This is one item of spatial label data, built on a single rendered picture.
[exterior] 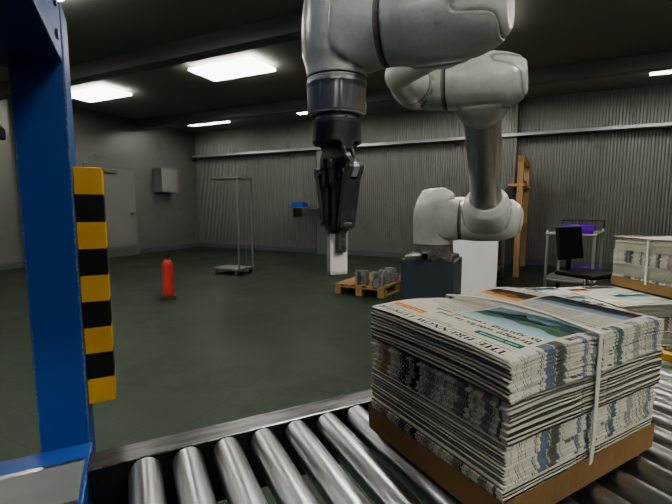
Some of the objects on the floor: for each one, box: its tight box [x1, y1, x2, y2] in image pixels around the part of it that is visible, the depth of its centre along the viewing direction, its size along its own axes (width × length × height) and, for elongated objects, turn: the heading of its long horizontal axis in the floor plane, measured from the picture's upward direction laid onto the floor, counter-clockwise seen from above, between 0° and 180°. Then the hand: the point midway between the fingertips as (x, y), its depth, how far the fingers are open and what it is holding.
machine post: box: [7, 2, 96, 453], centre depth 80 cm, size 9×9×155 cm
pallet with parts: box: [335, 267, 401, 299], centre depth 603 cm, size 114×79×33 cm
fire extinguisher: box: [160, 254, 177, 301], centre depth 536 cm, size 26×26×59 cm
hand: (337, 252), depth 65 cm, fingers closed
